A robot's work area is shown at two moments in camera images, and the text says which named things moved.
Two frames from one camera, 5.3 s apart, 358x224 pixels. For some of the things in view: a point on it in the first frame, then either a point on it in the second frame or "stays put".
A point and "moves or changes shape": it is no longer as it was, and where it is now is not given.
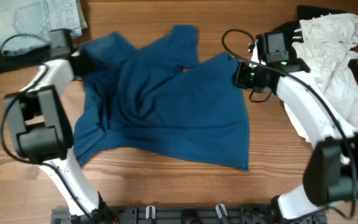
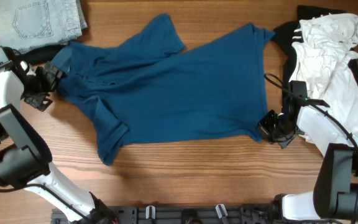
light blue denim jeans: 26,24 stays put
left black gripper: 85,55 to 52,81
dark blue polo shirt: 143,100 moves or changes shape
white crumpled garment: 327,44 stays put
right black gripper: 239,78 to 263,127
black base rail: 184,214 stays put
